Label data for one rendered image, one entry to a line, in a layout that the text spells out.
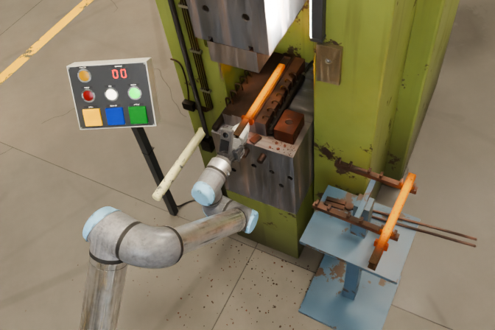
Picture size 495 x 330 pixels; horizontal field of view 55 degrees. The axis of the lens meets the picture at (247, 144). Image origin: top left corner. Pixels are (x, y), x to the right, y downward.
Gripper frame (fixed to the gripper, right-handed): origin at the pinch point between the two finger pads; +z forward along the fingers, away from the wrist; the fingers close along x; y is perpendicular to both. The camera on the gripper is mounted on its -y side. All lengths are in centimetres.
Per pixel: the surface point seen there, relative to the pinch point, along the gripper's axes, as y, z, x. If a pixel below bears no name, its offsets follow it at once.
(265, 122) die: 0.9, 4.1, 7.3
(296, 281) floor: 100, -17, 26
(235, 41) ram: -39.1, 3.7, -0.3
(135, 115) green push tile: -1.3, -13.6, -44.9
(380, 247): 4, -29, 65
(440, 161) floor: 101, 89, 76
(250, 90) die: 1.4, 18.4, -6.5
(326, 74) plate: -22.3, 15.4, 28.7
